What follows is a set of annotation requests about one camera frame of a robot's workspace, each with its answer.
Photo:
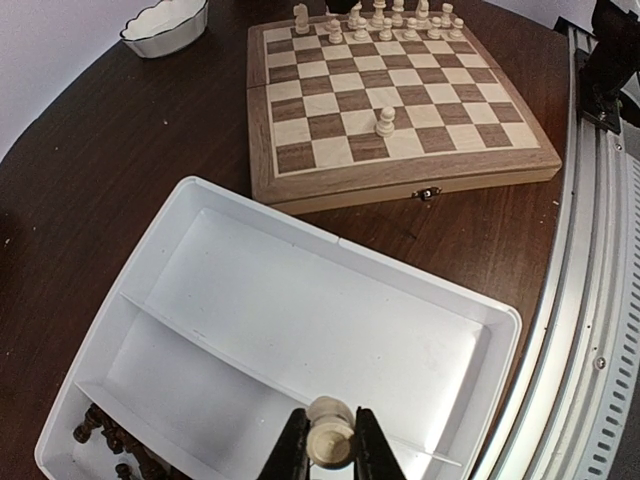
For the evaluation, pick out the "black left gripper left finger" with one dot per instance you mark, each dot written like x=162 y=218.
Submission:
x=289 y=459

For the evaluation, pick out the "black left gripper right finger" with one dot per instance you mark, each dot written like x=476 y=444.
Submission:
x=374 y=459

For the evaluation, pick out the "light pawn mid board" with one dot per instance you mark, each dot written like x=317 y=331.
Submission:
x=385 y=126

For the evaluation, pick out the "eleventh light chess piece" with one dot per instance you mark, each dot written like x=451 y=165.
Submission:
x=354 y=15

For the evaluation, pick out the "light knight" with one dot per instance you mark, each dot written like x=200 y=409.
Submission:
x=301 y=19

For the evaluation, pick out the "dark chess pieces pile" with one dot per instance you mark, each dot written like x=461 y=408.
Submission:
x=119 y=441

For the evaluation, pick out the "wooden chess board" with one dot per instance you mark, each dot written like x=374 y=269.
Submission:
x=312 y=108

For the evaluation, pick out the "white plastic tray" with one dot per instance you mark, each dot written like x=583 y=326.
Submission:
x=228 y=315

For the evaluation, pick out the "white scalloped bowl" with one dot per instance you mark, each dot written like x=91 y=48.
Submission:
x=165 y=28

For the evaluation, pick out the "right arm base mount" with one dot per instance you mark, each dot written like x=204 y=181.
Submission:
x=606 y=70

